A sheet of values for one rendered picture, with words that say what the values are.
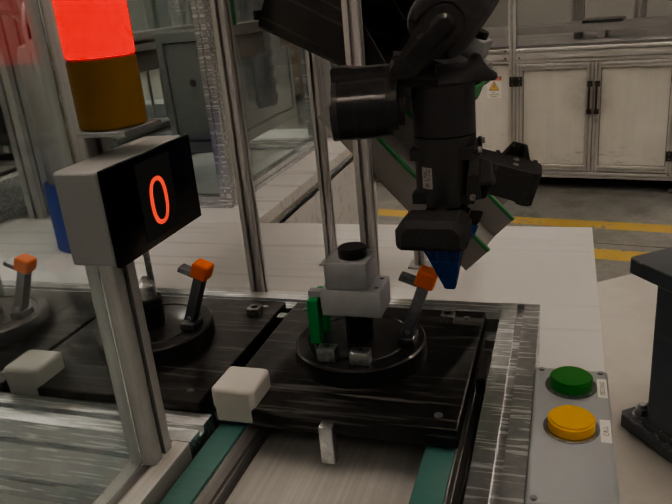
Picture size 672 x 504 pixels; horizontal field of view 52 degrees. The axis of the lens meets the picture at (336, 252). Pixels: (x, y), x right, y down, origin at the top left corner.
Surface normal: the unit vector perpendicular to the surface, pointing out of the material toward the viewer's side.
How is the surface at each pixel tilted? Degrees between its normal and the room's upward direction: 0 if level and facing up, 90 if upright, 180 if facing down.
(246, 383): 0
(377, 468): 0
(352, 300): 90
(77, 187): 90
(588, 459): 0
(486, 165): 66
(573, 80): 90
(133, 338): 90
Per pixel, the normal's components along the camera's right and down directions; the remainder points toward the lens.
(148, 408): 0.95, 0.03
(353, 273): -0.29, 0.36
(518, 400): -0.09, -0.93
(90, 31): 0.18, 0.32
